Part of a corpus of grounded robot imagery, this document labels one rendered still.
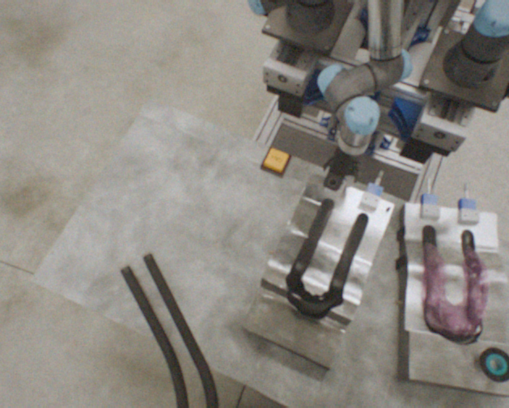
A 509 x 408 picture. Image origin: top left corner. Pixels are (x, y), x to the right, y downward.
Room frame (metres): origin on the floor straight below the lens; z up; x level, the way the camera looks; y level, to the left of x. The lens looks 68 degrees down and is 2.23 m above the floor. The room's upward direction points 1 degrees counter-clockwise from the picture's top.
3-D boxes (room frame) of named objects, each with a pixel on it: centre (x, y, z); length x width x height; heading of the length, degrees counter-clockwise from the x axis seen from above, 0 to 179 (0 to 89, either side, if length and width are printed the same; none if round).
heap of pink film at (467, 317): (0.29, -0.54, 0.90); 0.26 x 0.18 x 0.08; 172
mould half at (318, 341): (0.36, -0.19, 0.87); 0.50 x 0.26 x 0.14; 154
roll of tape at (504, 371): (0.09, -0.58, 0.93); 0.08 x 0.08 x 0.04
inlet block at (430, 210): (0.56, -0.53, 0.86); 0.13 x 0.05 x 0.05; 172
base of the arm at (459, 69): (0.89, -0.63, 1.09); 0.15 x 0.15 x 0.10
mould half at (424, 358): (0.28, -0.55, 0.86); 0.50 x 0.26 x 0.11; 172
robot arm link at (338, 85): (0.71, -0.23, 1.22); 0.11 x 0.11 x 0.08; 24
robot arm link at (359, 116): (0.61, -0.25, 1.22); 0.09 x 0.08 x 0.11; 24
